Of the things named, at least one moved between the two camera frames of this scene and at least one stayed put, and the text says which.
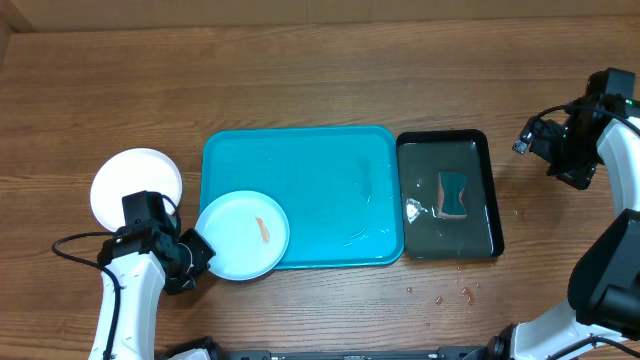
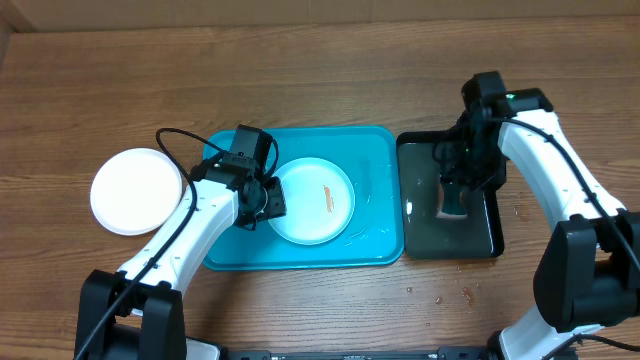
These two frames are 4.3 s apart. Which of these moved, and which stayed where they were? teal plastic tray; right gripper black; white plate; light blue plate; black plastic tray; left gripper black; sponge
Moved: right gripper black; left gripper black; light blue plate
Stayed: white plate; sponge; black plastic tray; teal plastic tray
